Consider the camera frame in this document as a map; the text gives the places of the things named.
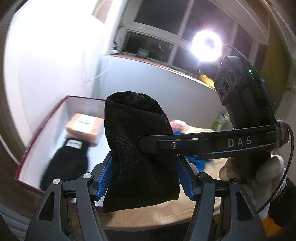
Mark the ring light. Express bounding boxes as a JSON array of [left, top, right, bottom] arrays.
[[190, 30, 223, 62]]

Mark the striped bed sheet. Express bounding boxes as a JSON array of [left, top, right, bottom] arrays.
[[69, 126, 234, 232]]

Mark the blue towel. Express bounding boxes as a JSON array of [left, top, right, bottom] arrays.
[[172, 130, 212, 172]]

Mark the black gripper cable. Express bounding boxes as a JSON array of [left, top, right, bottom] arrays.
[[256, 122, 295, 214]]

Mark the white charging cable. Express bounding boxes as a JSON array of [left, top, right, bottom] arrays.
[[81, 58, 112, 82]]

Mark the potted plant on sill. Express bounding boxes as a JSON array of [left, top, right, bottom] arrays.
[[137, 43, 151, 59]]

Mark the right white gloved hand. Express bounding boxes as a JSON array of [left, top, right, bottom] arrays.
[[219, 154, 286, 210]]

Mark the black knit item with label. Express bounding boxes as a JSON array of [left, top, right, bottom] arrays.
[[40, 138, 90, 191]]

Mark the pink plastic bag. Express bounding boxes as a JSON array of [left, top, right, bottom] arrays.
[[170, 120, 191, 133]]

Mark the yellow object on sill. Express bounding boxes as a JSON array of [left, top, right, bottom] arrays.
[[200, 74, 215, 89]]

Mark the black sock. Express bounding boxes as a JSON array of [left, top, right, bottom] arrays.
[[103, 91, 180, 213]]

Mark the red cardboard box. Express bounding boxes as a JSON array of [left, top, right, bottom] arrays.
[[15, 95, 105, 198]]

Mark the orange tissue pack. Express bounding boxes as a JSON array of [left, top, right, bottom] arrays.
[[65, 113, 104, 146]]

